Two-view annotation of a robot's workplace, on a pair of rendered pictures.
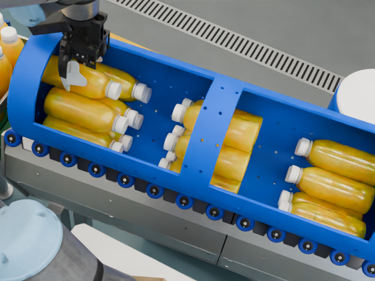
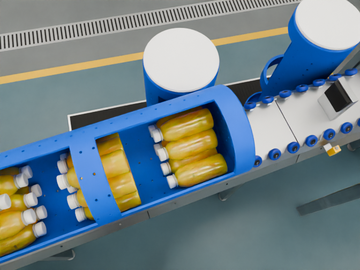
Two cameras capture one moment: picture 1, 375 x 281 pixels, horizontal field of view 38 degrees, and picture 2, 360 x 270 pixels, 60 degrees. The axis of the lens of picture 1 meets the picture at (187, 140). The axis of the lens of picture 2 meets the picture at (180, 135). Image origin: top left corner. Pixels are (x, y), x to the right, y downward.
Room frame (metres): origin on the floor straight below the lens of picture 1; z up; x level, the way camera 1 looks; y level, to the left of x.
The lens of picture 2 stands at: (0.46, -0.10, 1.99)
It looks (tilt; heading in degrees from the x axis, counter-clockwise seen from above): 68 degrees down; 320
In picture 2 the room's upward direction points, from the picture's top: 8 degrees clockwise
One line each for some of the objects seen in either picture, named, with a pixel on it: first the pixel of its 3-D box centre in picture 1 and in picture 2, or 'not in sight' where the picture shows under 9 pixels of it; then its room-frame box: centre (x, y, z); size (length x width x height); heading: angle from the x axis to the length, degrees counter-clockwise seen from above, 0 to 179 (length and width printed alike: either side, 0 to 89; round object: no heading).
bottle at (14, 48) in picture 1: (14, 59); not in sight; (0.99, 0.49, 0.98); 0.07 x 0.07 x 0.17
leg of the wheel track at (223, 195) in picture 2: not in sight; (232, 185); (0.57, -0.62, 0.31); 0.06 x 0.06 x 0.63; 78
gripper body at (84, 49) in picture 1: (83, 33); not in sight; (0.82, 0.25, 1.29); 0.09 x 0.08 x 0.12; 79
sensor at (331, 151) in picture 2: not in sight; (330, 144); (0.47, -0.83, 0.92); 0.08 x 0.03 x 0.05; 168
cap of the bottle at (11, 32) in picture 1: (8, 34); not in sight; (0.99, 0.49, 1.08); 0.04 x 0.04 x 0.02
